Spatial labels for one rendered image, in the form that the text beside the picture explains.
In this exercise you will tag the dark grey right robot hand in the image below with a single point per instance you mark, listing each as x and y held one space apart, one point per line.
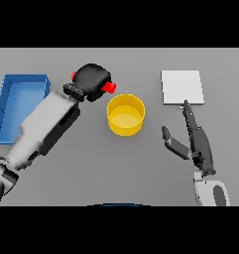
200 142

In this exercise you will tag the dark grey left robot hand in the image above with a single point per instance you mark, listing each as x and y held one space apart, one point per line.
91 79

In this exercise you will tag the red beaker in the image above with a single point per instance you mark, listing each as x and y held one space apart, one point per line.
109 87

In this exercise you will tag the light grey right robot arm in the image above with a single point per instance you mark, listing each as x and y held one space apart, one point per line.
211 193

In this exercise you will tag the yellow bowl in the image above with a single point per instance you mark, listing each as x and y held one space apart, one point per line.
126 115

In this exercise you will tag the pale square measuring scale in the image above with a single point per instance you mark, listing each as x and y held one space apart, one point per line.
182 86

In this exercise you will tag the blue tray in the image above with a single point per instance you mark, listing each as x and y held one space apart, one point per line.
20 105

